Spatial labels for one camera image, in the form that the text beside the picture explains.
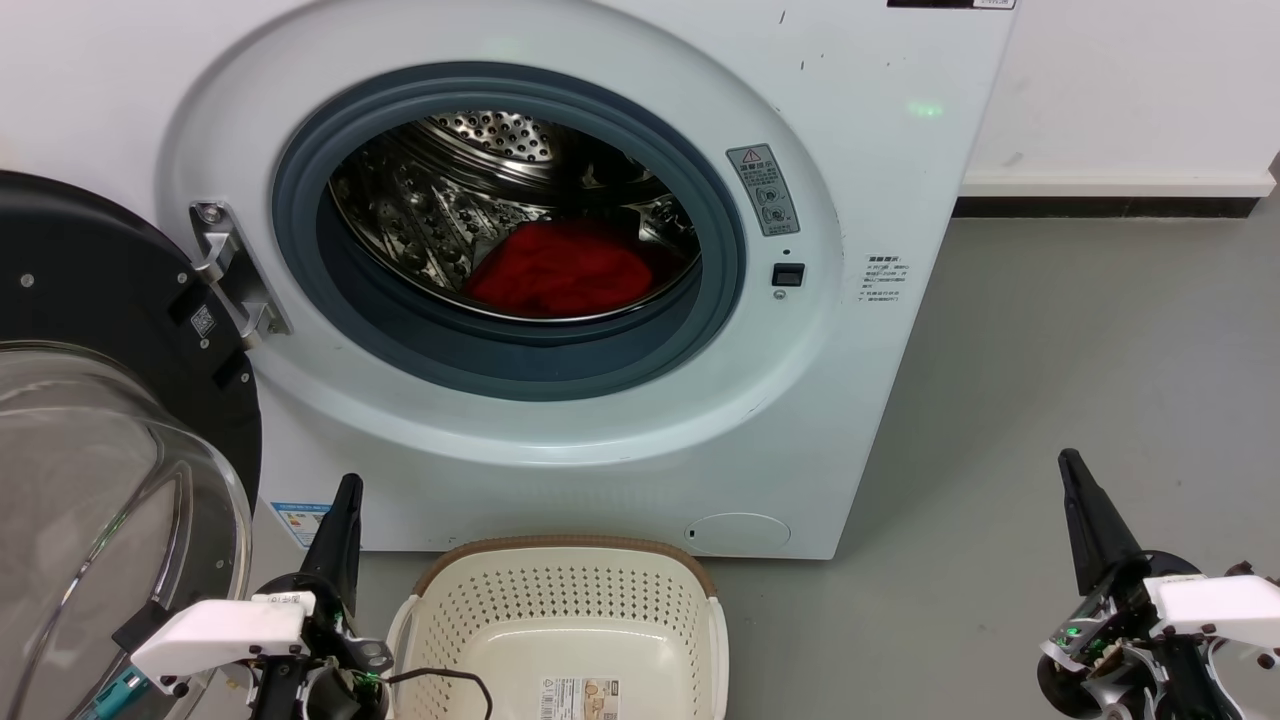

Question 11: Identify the grey warning sticker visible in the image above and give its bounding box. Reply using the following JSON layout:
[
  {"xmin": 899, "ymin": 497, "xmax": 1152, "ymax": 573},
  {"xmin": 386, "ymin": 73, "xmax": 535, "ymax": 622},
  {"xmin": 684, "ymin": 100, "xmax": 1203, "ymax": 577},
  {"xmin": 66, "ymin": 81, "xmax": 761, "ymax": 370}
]
[{"xmin": 726, "ymin": 144, "xmax": 801, "ymax": 238}]

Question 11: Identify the thin black cable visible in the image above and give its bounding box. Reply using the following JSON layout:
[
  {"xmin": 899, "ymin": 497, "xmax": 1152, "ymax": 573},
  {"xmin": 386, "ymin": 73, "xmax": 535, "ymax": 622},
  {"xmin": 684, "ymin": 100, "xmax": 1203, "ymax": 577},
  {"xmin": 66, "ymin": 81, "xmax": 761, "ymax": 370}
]
[{"xmin": 385, "ymin": 667, "xmax": 494, "ymax": 720}]

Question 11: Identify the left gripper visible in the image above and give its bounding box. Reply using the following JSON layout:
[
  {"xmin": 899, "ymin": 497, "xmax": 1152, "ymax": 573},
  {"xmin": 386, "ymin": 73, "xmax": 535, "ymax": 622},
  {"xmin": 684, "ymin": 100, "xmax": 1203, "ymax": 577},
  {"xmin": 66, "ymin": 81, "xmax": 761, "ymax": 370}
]
[{"xmin": 245, "ymin": 473, "xmax": 395, "ymax": 720}]

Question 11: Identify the grey rubber door gasket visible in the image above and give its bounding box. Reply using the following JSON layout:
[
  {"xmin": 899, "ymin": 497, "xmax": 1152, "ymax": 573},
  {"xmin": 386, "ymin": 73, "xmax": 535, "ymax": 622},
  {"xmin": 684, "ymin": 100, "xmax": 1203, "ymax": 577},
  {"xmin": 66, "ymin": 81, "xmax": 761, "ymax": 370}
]
[{"xmin": 271, "ymin": 62, "xmax": 748, "ymax": 403}]

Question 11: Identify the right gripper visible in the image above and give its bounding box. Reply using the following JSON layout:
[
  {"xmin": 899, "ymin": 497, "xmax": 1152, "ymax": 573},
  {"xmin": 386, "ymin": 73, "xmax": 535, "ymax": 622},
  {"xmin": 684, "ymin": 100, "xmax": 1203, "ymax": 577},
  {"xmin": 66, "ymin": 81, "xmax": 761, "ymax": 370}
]
[{"xmin": 1036, "ymin": 448, "xmax": 1280, "ymax": 720}]

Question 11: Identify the white front-load washing machine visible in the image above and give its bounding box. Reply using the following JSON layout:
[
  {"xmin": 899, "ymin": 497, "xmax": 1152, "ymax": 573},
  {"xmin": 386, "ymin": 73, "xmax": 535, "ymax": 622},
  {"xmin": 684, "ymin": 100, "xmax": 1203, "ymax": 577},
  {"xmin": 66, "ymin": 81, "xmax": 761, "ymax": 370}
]
[{"xmin": 0, "ymin": 0, "xmax": 1019, "ymax": 561}]

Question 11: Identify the blue energy label sticker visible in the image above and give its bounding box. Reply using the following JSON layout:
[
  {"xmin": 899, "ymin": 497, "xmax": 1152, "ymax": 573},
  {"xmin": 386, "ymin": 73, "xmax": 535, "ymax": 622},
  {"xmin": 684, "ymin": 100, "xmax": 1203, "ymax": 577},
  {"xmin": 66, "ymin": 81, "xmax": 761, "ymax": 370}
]
[{"xmin": 270, "ymin": 501, "xmax": 333, "ymax": 549}]

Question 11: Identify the round white filter cover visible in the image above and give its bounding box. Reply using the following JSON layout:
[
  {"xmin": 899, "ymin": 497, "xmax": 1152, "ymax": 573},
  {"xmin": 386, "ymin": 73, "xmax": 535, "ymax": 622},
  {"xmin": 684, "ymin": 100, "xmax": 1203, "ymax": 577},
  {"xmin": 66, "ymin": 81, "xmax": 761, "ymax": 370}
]
[{"xmin": 685, "ymin": 512, "xmax": 792, "ymax": 556}]

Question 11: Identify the black wall baseboard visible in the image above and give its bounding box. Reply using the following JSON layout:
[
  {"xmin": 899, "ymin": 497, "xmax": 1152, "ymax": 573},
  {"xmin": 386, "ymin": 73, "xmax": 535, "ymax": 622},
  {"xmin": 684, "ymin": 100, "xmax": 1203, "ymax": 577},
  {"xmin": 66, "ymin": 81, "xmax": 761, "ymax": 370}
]
[{"xmin": 953, "ymin": 196, "xmax": 1261, "ymax": 220}]

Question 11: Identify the small printed text label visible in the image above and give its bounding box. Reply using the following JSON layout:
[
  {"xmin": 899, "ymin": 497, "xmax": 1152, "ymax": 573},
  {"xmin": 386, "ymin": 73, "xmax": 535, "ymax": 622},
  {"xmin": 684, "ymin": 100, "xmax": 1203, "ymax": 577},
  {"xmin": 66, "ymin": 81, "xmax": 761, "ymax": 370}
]
[{"xmin": 864, "ymin": 254, "xmax": 911, "ymax": 304}]

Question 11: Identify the red cloth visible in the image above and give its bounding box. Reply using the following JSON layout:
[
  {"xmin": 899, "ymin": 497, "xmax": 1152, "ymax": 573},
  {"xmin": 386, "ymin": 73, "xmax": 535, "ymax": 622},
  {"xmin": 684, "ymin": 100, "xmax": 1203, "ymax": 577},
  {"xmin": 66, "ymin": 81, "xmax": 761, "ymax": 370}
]
[{"xmin": 463, "ymin": 220, "xmax": 656, "ymax": 321}]

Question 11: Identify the stainless steel washing machine drum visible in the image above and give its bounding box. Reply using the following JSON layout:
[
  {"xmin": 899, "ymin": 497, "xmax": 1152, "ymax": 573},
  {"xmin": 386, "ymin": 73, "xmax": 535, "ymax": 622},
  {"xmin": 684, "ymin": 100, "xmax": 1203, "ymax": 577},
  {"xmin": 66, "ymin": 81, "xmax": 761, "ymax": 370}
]
[{"xmin": 328, "ymin": 110, "xmax": 702, "ymax": 323}]

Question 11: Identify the printed product label card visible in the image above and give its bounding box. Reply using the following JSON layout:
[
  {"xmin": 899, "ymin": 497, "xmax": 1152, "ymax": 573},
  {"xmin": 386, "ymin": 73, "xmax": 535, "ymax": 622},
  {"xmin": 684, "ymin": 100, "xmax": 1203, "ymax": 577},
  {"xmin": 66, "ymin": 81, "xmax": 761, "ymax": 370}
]
[{"xmin": 540, "ymin": 676, "xmax": 621, "ymax": 720}]

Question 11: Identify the black round washer door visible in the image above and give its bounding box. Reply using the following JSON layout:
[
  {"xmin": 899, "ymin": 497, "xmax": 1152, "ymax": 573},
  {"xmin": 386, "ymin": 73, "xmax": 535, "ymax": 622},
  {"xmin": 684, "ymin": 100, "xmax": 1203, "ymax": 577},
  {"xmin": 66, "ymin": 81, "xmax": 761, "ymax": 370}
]
[{"xmin": 0, "ymin": 170, "xmax": 264, "ymax": 720}]

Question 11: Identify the silver metal door hinge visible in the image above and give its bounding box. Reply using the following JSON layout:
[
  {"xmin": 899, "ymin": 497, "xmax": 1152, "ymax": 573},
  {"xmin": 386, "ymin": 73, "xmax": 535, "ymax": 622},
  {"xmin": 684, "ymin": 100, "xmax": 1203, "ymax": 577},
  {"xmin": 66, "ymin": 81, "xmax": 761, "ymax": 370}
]
[{"xmin": 189, "ymin": 200, "xmax": 293, "ymax": 350}]

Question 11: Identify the cream perforated laundry basket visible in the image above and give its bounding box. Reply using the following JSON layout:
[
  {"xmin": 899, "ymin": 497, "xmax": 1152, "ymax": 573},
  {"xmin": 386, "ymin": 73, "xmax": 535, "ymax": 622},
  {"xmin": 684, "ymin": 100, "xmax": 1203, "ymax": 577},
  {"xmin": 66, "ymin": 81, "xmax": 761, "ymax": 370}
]
[{"xmin": 386, "ymin": 535, "xmax": 730, "ymax": 720}]

